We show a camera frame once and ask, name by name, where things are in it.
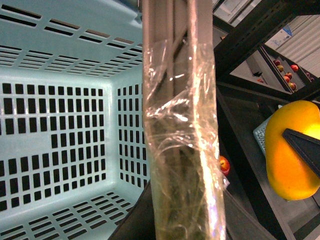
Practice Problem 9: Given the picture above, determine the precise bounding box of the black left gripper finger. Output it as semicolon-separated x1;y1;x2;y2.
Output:
282;128;320;178

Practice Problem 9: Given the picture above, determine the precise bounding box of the red apple near gripper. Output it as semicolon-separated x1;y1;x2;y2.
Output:
219;155;231;176

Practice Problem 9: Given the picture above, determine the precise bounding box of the yellow mango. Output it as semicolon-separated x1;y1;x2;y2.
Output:
265;100;320;201

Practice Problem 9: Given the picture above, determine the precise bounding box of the light blue plastic basket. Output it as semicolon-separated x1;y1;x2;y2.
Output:
0;0;150;240

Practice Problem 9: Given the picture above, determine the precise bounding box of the plastic wrapped pole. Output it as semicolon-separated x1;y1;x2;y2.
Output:
142;0;226;240

